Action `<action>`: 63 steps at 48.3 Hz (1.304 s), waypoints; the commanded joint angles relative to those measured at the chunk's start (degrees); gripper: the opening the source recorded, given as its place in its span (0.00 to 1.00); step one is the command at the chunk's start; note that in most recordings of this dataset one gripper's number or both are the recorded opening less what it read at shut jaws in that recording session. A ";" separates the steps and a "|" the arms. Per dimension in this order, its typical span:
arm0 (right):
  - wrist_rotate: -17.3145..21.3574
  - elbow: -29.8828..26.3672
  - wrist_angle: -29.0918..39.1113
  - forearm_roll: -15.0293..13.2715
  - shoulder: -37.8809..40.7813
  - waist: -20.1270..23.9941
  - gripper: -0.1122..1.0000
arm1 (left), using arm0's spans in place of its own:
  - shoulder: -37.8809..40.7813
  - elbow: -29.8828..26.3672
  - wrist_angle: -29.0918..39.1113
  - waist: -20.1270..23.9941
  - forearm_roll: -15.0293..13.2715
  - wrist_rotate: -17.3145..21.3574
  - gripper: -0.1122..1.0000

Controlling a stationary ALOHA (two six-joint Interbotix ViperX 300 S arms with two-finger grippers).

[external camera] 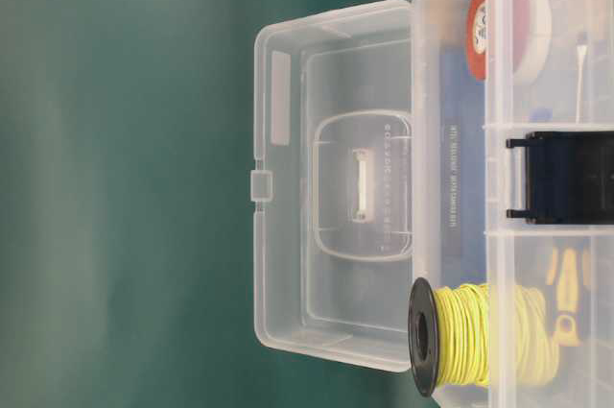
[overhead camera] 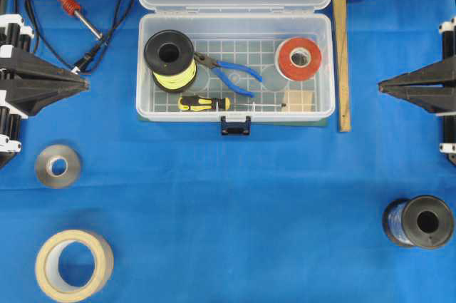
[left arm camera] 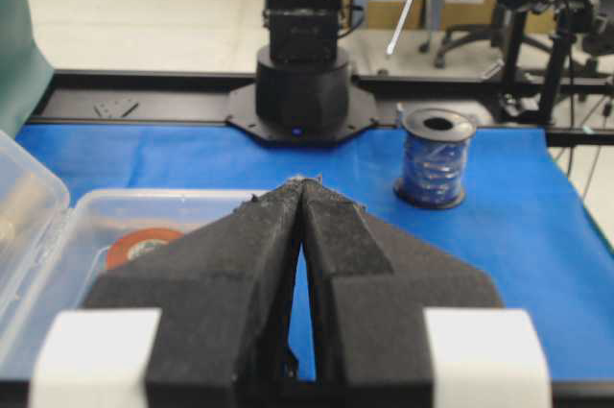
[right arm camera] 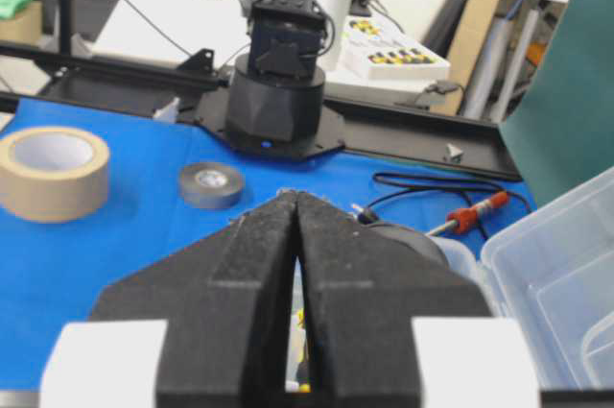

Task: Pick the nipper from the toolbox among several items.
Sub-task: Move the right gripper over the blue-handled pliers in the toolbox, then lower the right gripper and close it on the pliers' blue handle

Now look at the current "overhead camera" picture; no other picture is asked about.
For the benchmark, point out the wooden mallet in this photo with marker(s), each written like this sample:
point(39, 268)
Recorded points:
point(340, 19)

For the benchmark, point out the red soldering iron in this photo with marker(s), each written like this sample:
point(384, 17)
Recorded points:
point(73, 8)

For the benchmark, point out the beige masking tape roll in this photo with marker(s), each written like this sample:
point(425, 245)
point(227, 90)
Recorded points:
point(73, 265)

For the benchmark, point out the grey tape roll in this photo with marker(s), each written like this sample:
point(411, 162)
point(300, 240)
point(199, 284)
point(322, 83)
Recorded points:
point(58, 166)

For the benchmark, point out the blue table cloth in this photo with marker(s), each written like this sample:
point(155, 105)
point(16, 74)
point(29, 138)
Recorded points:
point(282, 215)

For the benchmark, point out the red tape roll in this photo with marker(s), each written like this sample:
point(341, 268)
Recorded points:
point(298, 59)

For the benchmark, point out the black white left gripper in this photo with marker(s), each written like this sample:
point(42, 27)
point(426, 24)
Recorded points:
point(21, 98)

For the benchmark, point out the clear plastic toolbox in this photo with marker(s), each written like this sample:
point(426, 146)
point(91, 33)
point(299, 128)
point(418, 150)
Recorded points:
point(246, 32)

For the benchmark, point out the small wooden block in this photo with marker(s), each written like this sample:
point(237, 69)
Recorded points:
point(298, 101)

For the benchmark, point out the yellow black screwdriver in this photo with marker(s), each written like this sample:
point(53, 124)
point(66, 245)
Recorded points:
point(199, 103)

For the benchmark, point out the blue wire spool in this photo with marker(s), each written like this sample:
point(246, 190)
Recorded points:
point(425, 221)

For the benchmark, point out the yellow wire spool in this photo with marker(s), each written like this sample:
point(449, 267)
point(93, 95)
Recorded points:
point(169, 54)

